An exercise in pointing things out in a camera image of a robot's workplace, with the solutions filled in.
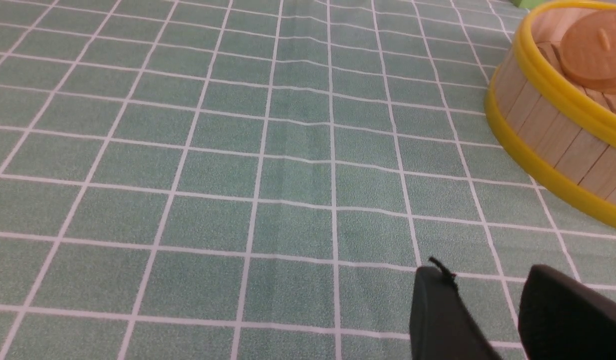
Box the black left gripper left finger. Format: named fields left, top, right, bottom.
left=410, top=256, right=502, bottom=360

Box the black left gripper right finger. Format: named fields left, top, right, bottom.
left=518, top=264, right=616, bottom=360

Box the yellow bamboo steamer base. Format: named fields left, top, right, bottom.
left=485, top=0, right=616, bottom=228

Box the tan toy steamed bun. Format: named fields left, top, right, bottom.
left=561, top=9, right=616, bottom=95

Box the green checkered tablecloth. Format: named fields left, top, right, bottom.
left=0, top=0, right=616, bottom=360

